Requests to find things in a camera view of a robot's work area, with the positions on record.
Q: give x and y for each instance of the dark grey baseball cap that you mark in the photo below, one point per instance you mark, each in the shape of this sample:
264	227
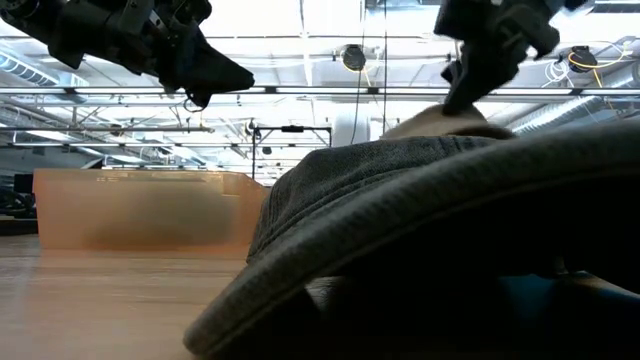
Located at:
400	210

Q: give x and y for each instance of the translucent orange plastic bin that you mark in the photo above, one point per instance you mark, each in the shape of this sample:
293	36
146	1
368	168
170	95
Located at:
60	210

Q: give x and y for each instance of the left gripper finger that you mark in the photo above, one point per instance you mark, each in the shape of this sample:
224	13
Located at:
200	55
200	86

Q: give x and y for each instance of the silver ventilation duct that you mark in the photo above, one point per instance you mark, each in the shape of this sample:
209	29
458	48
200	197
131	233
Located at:
550	116

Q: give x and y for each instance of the black background stand frame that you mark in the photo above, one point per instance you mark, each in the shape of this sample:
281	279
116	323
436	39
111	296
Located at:
292	128

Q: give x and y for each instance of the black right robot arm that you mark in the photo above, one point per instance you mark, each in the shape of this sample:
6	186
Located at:
575	4

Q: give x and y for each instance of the beige baseball cap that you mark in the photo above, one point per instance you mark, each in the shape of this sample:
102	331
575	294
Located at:
435	122

